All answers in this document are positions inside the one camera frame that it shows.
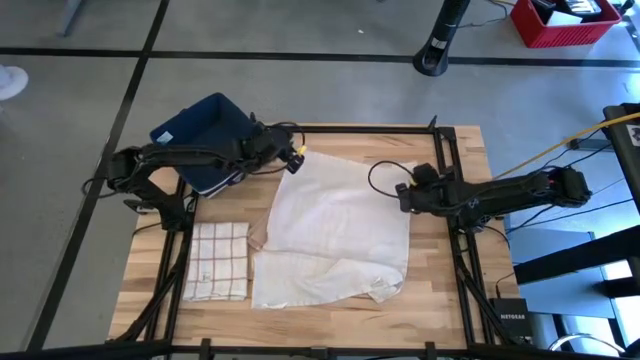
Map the black aluminium table frame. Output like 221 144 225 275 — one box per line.
0 122 640 360

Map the red plastic crate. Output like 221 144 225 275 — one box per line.
509 0 624 50

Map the grey metal post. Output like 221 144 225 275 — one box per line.
56 0 85 39

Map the black Netgear network switch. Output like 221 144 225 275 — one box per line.
488 297 535 345

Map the white round object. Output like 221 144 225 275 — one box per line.
0 63 30 102

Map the black pedestal stand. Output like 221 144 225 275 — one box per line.
412 0 472 78

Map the black electronic device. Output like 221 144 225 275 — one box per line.
531 0 604 24

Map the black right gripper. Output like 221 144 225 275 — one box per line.
394 162 454 214

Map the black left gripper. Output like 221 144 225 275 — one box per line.
241 113 307 175

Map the white red-checked towel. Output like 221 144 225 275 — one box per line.
181 221 251 303

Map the white ribbed towel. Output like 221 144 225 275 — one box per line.
249 149 420 310

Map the navy white striped fabric basket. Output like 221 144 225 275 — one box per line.
148 91 264 200

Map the yellow cable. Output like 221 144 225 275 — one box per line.
492 111 640 181

